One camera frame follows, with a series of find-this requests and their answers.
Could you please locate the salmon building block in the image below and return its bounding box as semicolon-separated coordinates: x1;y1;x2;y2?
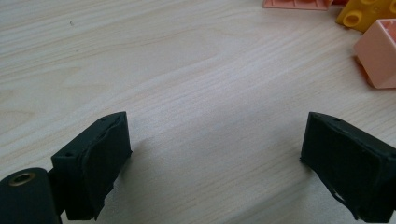
262;0;334;11
353;18;396;91

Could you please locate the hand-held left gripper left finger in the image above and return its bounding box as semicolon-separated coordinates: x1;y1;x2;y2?
49;111;134;221

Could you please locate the pile of coloured blocks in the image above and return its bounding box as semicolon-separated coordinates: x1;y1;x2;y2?
262;0;396;91

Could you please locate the yellow-orange building block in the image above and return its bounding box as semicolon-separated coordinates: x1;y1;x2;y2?
335;0;396;34

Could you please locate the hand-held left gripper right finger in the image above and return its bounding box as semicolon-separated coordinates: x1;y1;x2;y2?
299;111;396;224

